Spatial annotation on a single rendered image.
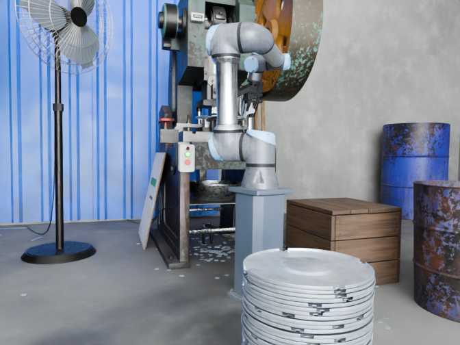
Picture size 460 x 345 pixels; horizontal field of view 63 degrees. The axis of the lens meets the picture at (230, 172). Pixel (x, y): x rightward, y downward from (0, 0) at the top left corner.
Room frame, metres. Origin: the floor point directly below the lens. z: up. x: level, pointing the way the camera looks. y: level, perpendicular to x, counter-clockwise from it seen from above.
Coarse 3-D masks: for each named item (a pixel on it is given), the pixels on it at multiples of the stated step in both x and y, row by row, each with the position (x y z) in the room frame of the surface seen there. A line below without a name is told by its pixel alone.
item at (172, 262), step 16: (160, 112) 2.57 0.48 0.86; (160, 128) 2.57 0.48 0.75; (160, 144) 2.56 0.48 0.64; (176, 176) 2.02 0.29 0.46; (160, 192) 2.60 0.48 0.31; (176, 192) 2.08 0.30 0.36; (160, 208) 2.60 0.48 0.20; (176, 208) 2.08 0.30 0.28; (160, 224) 2.60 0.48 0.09; (176, 224) 2.07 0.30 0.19; (160, 240) 2.34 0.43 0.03; (176, 240) 2.02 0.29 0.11; (176, 256) 1.98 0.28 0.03
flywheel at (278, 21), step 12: (264, 0) 2.49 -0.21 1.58; (276, 0) 2.32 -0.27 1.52; (288, 0) 2.17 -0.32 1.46; (264, 12) 2.49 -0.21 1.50; (276, 12) 2.32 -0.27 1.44; (288, 12) 2.17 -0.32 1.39; (264, 24) 2.55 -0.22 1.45; (276, 24) 2.29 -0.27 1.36; (288, 24) 2.16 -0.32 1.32; (276, 36) 2.30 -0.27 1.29; (288, 36) 2.08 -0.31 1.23; (264, 72) 2.47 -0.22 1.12; (276, 72) 2.22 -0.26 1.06; (264, 84) 2.38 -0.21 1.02
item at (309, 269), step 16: (256, 256) 0.92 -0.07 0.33; (272, 256) 0.93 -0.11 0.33; (288, 256) 0.93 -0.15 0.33; (304, 256) 0.93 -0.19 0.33; (320, 256) 0.93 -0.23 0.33; (336, 256) 0.93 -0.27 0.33; (352, 256) 0.91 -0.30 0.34; (256, 272) 0.79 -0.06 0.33; (272, 272) 0.80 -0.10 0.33; (288, 272) 0.80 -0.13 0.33; (304, 272) 0.79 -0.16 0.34; (320, 272) 0.79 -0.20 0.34; (336, 272) 0.80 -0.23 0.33; (352, 272) 0.80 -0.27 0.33; (368, 272) 0.80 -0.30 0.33; (304, 288) 0.70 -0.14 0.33; (320, 288) 0.70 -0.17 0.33
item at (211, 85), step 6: (210, 60) 2.16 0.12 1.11; (210, 66) 2.16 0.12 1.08; (210, 72) 2.16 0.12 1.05; (210, 78) 2.14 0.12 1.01; (204, 84) 2.20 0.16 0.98; (210, 84) 2.14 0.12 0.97; (204, 90) 2.20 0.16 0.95; (210, 90) 2.16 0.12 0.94; (204, 96) 2.20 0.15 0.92; (210, 96) 2.16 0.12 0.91
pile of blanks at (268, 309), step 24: (264, 288) 0.75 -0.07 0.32; (288, 288) 0.71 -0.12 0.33; (336, 288) 0.73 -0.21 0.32; (360, 288) 0.72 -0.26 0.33; (264, 312) 0.74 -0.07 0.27; (288, 312) 0.71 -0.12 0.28; (312, 312) 0.72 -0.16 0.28; (336, 312) 0.70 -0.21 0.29; (360, 312) 0.73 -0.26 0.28; (264, 336) 0.74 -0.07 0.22; (288, 336) 0.71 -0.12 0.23; (312, 336) 0.71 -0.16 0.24; (336, 336) 0.70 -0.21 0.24; (360, 336) 0.73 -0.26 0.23
